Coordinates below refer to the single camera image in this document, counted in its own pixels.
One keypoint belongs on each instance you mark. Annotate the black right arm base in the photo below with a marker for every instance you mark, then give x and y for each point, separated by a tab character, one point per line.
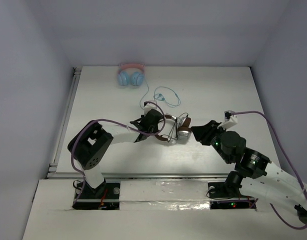
226	195

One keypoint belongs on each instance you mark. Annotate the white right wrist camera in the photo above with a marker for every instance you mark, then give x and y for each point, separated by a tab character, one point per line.
230	120

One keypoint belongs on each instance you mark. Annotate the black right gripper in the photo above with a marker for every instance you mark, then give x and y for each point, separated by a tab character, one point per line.
205	131

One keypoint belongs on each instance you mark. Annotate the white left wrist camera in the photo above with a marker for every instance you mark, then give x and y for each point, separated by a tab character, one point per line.
150	106

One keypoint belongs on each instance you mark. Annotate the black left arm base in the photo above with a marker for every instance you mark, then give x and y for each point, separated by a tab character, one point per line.
108	199

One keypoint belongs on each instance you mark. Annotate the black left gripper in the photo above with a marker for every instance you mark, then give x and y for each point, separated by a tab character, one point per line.
152	120

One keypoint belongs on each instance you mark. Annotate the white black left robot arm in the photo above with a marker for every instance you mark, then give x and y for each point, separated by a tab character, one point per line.
90	145

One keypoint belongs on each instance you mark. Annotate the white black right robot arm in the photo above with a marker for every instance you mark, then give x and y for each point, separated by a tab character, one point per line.
254	174

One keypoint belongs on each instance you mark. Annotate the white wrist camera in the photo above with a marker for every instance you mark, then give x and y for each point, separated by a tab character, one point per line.
230	120
150	106

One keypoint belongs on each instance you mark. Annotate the brown silver headphones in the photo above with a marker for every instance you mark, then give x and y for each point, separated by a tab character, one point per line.
180	130

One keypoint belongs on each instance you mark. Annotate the blue pink headphones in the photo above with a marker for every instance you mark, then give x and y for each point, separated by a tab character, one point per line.
135	79

